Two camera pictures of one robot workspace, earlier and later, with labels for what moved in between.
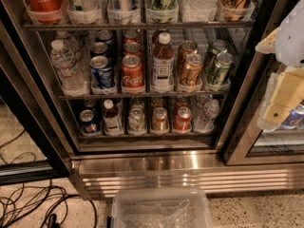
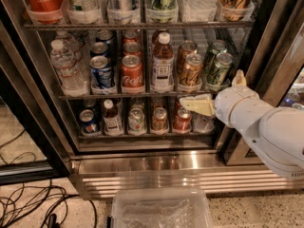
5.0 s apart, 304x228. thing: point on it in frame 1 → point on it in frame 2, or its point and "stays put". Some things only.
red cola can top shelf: [46, 2] stays put
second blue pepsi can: [99, 48] stays put
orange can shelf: [191, 74] stays put
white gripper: [291, 47] → [228, 104]
